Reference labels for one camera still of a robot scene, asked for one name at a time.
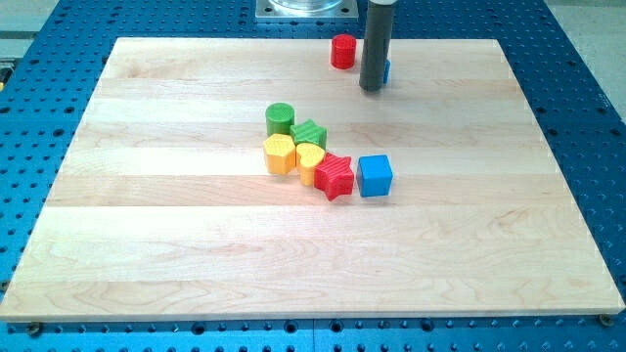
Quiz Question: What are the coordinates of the red star block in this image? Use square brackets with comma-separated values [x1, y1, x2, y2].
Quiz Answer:
[314, 153, 355, 201]

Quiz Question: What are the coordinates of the green star block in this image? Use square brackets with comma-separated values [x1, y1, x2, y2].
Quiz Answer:
[290, 119, 328, 150]

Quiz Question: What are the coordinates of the yellow heart block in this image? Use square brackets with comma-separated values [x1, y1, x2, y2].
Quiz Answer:
[295, 143, 326, 186]

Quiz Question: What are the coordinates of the yellow pentagon block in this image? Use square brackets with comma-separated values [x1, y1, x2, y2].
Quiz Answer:
[263, 134, 295, 175]

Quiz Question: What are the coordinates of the blue cube block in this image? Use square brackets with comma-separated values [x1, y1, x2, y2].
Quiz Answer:
[357, 154, 393, 198]

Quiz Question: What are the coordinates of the green cylinder block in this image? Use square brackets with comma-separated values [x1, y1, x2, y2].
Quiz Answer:
[265, 103, 295, 136]

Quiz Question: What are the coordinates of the red cylinder block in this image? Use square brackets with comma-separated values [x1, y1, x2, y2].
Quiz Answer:
[330, 34, 357, 69]

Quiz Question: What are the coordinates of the blue block behind tool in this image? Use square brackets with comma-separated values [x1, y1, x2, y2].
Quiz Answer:
[382, 59, 391, 85]

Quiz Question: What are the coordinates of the light wooden board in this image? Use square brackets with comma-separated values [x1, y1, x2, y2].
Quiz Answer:
[1, 37, 624, 323]

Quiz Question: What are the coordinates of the blue perforated table plate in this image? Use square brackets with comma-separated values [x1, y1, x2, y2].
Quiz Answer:
[1, 1, 625, 351]

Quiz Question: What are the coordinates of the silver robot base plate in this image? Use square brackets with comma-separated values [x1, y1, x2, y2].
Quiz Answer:
[255, 0, 359, 20]

